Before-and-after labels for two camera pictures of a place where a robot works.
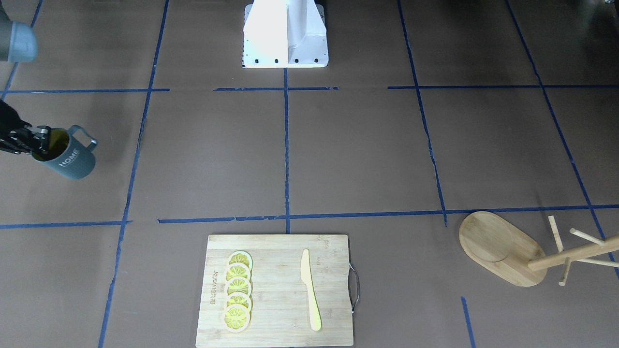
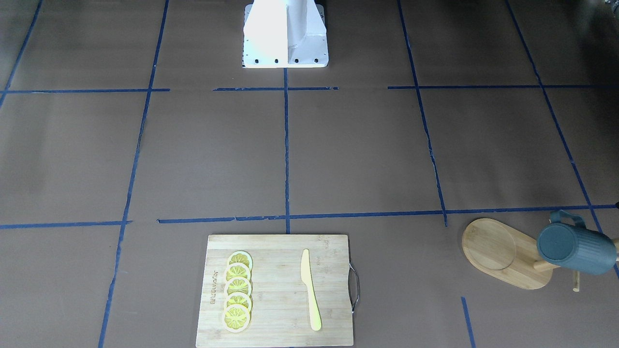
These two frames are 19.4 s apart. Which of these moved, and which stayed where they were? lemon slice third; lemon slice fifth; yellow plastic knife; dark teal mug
Moved: dark teal mug
Stayed: lemon slice third; lemon slice fifth; yellow plastic knife
